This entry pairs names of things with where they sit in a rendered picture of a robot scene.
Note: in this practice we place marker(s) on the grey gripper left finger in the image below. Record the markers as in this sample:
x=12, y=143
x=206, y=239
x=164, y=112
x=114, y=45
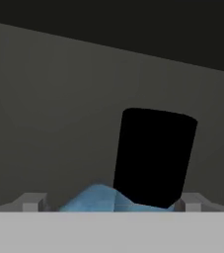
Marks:
x=31, y=203

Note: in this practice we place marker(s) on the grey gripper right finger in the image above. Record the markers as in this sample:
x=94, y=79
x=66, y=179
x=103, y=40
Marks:
x=193, y=202

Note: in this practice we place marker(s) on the blue bottle with black cap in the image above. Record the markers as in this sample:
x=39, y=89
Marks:
x=154, y=154

